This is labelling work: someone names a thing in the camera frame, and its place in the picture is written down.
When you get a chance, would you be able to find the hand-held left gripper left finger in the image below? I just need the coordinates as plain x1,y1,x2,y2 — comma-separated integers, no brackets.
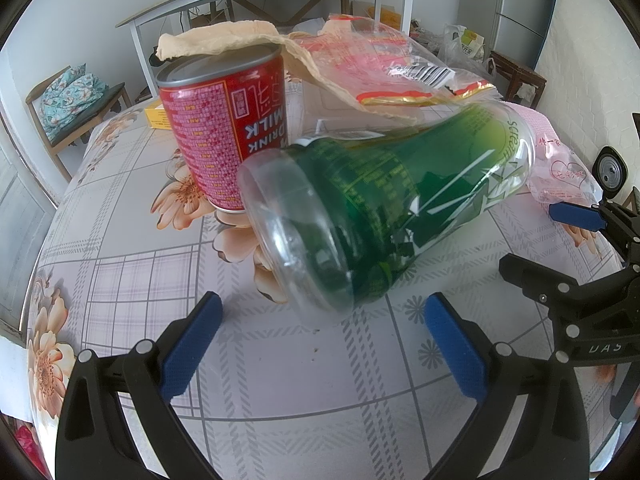
55,292,226,480

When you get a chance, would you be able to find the red drink can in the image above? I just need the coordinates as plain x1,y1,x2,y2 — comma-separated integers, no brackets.
155,44,287,212

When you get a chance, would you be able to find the white refrigerator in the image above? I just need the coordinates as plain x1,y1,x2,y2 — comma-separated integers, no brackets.
492,0,563,71

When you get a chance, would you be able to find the white door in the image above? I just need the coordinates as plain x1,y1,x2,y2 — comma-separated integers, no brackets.
0,105,60,346

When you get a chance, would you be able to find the dark wooden stool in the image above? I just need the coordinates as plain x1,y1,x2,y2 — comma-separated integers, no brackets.
487,50,548,111

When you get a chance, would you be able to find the clear red print plastic bag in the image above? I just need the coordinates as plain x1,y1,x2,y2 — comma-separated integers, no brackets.
287,14,498,111

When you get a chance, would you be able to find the wooden chair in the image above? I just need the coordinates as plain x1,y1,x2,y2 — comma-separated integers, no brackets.
26,65,132,183

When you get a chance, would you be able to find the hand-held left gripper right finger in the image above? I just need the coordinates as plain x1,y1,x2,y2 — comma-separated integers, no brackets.
425,292,591,480

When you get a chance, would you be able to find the brown paper bag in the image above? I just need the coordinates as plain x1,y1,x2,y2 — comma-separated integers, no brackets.
154,20,426,128

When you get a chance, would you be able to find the floral checked tablecloth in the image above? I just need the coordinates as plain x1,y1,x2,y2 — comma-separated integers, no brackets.
27,87,640,480

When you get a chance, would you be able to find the green label plastic bottle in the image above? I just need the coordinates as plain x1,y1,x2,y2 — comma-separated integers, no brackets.
236,100,537,317

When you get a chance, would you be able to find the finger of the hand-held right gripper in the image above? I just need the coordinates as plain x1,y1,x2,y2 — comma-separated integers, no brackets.
499,254,632,343
548,199,632,257

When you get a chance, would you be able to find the yellow and white carton box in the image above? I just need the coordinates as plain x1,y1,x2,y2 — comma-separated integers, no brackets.
145,102,173,131

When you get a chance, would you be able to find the white desk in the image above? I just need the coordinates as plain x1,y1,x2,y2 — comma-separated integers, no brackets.
116,0,430,111

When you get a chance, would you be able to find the pink print plastic bag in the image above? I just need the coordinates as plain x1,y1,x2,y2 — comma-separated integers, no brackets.
510,102,603,206

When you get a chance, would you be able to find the white plastic shopping bag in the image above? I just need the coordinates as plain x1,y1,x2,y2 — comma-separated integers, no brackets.
440,24,496,78

